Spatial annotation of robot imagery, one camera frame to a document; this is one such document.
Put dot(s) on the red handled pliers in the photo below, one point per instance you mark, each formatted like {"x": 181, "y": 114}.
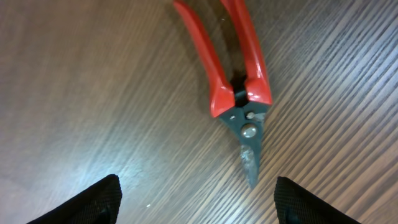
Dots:
{"x": 242, "y": 104}

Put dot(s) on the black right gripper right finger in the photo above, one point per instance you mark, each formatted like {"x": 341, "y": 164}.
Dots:
{"x": 295, "y": 205}

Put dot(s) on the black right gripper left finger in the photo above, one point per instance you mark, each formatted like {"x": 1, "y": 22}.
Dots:
{"x": 98, "y": 204}

